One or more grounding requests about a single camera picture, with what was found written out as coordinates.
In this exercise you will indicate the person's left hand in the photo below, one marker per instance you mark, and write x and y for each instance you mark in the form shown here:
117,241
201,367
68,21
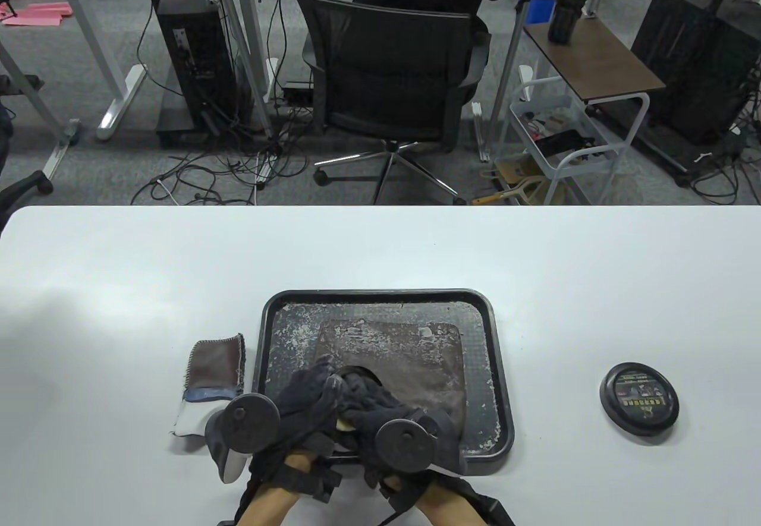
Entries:
309,407

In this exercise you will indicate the person's right hand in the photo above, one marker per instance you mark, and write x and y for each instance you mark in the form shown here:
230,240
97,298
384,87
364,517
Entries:
386,407

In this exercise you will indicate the yellow round sponge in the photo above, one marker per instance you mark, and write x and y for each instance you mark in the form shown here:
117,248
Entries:
345,426

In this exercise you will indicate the black round hand tracker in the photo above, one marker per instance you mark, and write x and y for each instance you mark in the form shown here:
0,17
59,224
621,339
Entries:
250,422
404,446

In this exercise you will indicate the brown leather bag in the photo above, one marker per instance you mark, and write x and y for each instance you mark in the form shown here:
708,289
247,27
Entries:
416,365

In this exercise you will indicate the brown microfibre cloth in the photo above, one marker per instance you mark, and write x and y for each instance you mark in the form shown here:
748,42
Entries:
217,359

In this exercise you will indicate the black plastic tray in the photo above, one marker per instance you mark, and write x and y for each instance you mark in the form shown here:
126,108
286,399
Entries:
475,336

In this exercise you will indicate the black round jar lid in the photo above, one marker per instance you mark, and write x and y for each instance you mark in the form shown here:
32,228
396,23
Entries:
639,398

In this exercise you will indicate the person's left forearm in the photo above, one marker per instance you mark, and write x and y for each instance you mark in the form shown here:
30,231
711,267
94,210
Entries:
267,505

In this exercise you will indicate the person's right forearm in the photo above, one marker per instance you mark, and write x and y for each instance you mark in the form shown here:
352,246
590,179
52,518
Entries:
446,505

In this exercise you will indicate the white power strip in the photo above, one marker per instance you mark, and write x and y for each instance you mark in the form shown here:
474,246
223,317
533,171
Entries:
264,169

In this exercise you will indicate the cardboard box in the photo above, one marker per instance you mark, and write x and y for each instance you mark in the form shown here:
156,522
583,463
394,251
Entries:
535,175

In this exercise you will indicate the white metal trolley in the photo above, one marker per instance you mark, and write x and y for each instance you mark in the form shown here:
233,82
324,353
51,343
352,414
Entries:
571,163

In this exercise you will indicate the black power adapter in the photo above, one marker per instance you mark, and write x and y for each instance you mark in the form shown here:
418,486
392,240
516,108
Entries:
296,92

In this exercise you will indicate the flat black device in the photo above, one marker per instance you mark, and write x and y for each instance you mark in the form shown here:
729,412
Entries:
562,142

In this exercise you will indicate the black mesh office chair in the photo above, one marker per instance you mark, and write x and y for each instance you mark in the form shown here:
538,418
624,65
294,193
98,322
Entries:
392,50

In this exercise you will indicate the black computer tower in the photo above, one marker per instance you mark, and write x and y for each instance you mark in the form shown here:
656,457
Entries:
196,56

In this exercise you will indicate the brown wooden trolley top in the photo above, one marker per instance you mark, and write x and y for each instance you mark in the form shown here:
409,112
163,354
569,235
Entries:
594,56

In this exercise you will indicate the white desk leg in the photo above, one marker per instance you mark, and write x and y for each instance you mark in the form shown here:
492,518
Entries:
35,104

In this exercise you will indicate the blue box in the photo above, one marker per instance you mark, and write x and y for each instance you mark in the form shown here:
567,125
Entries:
541,10

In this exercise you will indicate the black water bottle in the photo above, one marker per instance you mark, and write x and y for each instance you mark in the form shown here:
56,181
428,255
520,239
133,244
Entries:
565,15

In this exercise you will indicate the dark desk with white legs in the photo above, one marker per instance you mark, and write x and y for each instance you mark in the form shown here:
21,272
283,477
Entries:
89,32

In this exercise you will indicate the black equipment case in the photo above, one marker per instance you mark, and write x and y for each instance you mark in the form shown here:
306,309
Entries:
695,62

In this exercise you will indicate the pink sheets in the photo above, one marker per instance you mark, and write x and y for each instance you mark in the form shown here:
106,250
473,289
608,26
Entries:
35,15

